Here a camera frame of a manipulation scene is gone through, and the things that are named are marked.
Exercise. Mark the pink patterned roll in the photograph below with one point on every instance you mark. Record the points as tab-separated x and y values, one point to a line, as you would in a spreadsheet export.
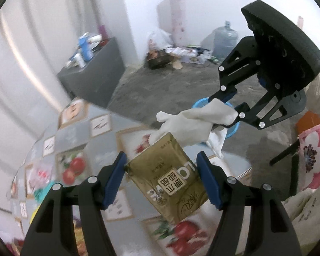
177	18

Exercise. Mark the orange stool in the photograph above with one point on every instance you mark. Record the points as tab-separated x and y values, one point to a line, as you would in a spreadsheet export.
308	122

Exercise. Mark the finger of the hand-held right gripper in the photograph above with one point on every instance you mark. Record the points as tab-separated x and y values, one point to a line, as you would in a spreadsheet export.
240	64
264	112

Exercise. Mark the brown crumpled paper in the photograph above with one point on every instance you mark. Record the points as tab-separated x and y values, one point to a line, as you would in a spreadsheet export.
177	64

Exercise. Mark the gold foil packet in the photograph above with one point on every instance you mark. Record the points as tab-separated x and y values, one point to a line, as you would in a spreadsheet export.
170	181

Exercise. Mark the pink flowered blanket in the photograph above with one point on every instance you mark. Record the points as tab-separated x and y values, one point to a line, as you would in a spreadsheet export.
317	149

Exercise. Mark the white curtain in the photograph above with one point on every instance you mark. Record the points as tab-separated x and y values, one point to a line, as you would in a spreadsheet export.
16	72

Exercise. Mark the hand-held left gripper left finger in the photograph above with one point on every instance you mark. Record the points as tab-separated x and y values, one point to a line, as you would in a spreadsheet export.
114	178

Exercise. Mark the white plastic bag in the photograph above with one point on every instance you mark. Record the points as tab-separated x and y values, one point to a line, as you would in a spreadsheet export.
160	38

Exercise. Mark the cream fuzzy cloth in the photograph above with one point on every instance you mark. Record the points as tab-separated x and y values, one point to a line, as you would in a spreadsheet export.
309	213

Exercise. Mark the dark grey cabinet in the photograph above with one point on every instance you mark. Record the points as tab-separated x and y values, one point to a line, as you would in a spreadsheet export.
96	77

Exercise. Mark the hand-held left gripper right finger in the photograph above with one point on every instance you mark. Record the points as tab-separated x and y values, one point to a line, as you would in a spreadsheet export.
208	181

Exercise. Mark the pile of white bags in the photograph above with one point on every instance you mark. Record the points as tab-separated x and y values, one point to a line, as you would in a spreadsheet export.
186	53

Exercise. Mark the fruit printed tablecloth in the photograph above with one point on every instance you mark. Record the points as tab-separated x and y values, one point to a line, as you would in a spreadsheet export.
77	138

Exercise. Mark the white tissue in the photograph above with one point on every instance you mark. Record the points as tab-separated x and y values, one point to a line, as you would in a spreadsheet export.
192	122

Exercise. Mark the blue plastic basket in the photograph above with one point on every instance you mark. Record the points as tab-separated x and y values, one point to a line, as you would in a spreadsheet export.
198	103

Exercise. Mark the black stool legs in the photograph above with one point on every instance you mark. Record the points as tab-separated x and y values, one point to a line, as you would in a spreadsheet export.
293	165

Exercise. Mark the dark cardboard box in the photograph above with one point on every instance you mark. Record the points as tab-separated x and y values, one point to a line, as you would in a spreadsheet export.
156	60

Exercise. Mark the large blue water jug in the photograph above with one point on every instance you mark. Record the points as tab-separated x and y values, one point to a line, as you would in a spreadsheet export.
224	42

